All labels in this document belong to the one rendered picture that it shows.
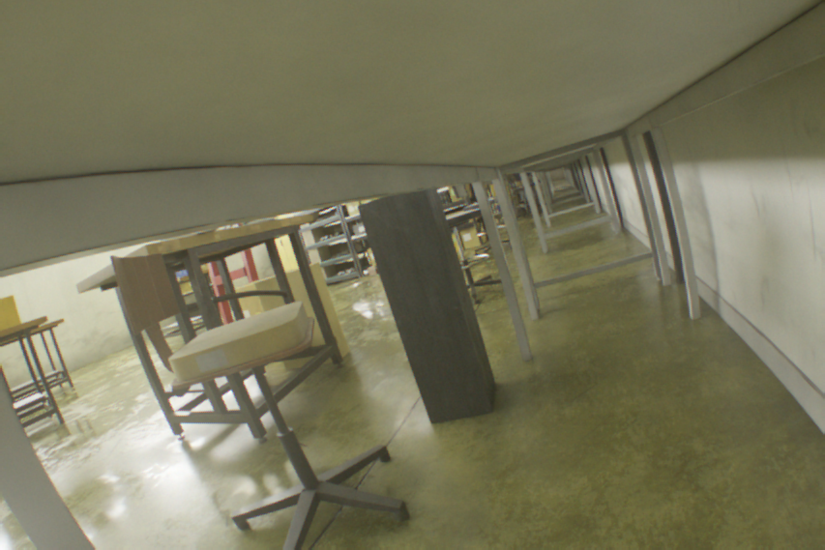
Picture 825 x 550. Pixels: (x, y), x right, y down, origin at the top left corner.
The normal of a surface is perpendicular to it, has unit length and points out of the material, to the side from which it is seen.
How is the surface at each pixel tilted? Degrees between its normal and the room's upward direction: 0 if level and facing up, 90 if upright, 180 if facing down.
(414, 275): 90
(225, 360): 90
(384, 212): 90
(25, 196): 90
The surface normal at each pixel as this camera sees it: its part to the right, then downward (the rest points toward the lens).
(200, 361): 0.22, -0.01
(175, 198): 0.89, -0.26
